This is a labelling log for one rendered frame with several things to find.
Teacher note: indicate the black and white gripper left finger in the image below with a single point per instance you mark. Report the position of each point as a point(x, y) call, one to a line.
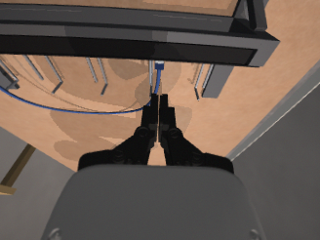
point(132, 150)

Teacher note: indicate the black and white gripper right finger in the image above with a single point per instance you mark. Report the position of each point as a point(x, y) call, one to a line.
point(178, 150)

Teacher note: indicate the white cable plug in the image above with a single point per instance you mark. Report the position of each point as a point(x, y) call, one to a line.
point(159, 65)

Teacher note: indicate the dark blue patch cord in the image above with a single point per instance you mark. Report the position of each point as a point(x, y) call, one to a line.
point(47, 107)

